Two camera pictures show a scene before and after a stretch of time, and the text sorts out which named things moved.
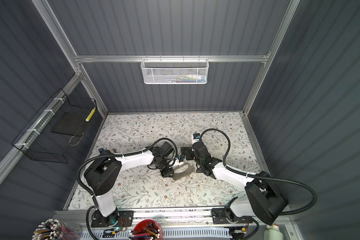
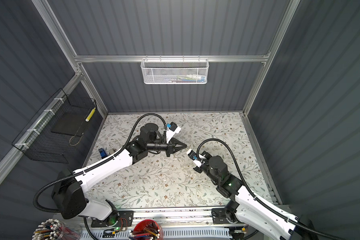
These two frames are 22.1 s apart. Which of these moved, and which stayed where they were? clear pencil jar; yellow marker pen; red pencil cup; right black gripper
Moved: right black gripper
Stayed: clear pencil jar; red pencil cup; yellow marker pen
